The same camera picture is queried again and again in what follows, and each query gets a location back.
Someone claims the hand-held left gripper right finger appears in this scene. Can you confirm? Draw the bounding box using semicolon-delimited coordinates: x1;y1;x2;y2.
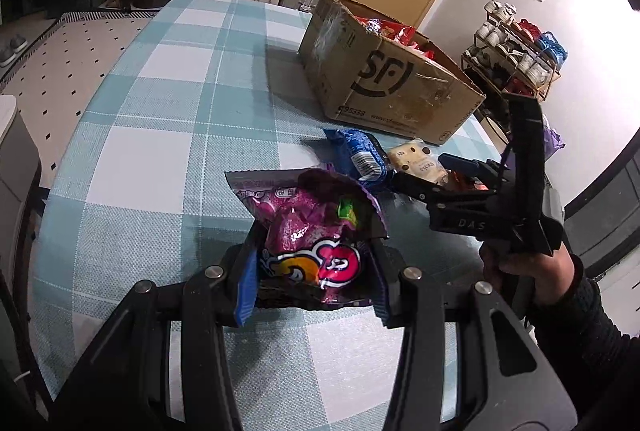
370;238;581;431

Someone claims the beige dotted rug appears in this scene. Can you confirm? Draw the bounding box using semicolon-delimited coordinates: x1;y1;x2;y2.
0;11;156;177

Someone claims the shoe rack with shoes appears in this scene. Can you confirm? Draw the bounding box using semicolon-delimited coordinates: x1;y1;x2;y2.
470;0;568;97

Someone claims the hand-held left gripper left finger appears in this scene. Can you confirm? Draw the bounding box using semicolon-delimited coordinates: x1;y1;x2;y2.
50;243;258;431

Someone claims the purple snack packet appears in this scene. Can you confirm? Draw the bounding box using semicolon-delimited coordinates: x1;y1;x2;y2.
224;166;390;312

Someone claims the person's right forearm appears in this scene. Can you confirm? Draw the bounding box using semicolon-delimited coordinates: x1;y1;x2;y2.
520;256;640;431

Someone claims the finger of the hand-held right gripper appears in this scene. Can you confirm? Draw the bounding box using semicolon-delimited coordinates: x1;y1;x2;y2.
391;171;498;214
438;152;503;179

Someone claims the cream snack packet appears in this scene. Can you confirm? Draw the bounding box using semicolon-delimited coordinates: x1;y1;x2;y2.
387;138;451;187

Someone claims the person's right hand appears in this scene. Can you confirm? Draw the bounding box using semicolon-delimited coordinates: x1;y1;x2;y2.
479;240;583;312

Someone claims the blue snack packet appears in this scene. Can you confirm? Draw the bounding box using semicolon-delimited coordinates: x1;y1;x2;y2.
324;128;396;184

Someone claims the purple bag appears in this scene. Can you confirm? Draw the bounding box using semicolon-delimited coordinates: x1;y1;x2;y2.
542;126;566;162

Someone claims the silver red snack packet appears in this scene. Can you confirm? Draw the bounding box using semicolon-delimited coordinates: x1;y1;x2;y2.
446;171;488;193

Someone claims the black cabinet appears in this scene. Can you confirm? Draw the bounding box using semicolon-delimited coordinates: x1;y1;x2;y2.
565;126;640;284

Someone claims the brown cardboard box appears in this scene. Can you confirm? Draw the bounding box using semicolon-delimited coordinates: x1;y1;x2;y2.
298;0;487;146

